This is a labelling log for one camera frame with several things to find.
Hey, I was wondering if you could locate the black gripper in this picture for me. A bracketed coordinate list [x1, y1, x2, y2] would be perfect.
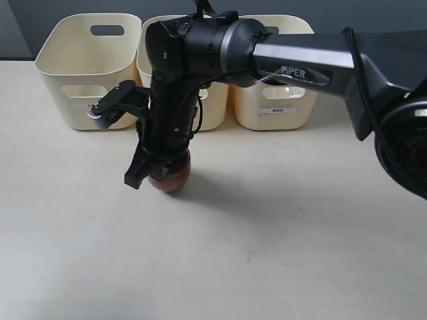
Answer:
[124, 76, 202, 189]

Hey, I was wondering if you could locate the brown wooden cup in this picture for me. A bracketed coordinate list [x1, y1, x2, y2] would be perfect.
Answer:
[148, 149, 191, 193]

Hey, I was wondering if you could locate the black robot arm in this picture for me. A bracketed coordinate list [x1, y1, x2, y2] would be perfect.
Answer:
[124, 11, 426, 197]

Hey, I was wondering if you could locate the middle cream plastic bin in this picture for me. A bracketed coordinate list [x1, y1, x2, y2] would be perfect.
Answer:
[136, 15, 229, 131]

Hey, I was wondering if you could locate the cream plastic bin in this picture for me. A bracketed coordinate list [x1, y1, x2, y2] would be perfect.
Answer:
[136, 15, 229, 131]
[229, 15, 318, 131]
[35, 13, 142, 131]

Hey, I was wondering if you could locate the right cream plastic bin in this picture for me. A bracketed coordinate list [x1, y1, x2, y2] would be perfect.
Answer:
[229, 15, 318, 131]

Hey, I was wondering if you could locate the left cream plastic bin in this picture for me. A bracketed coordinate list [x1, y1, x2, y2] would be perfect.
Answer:
[35, 13, 142, 131]

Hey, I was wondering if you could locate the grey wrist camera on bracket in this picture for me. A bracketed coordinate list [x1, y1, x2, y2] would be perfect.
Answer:
[87, 80, 149, 130]

